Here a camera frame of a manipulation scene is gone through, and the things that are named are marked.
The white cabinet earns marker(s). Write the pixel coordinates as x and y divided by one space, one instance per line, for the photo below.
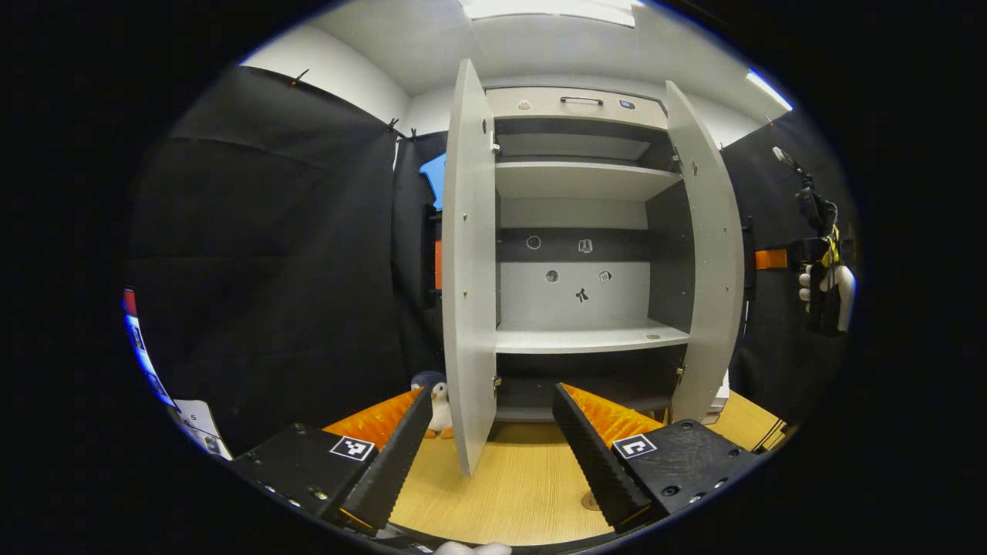
578 181

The white printed paper sheet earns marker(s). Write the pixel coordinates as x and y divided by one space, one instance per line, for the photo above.
197 420

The round brown coaster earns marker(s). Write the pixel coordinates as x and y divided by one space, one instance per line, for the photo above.
590 502

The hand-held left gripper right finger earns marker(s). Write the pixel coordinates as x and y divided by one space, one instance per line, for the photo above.
594 462

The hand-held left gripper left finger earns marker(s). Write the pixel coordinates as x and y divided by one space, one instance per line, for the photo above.
389 462

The penguin plush toy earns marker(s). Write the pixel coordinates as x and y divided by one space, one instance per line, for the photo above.
439 405

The ceiling light panel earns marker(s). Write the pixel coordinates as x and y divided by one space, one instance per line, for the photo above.
547 9
769 89

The white cabinet door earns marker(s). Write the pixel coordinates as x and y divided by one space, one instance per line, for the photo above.
466 270
713 254

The black backdrop cloth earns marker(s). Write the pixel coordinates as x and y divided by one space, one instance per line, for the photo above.
270 270

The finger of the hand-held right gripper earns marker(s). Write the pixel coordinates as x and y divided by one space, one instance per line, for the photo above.
771 259

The white book with portrait cover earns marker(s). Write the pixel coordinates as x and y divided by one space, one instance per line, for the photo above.
721 393

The colourful printed poster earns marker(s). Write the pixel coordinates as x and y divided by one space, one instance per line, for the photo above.
137 339

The white cabinet drawer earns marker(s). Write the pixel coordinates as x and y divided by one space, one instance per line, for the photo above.
547 104

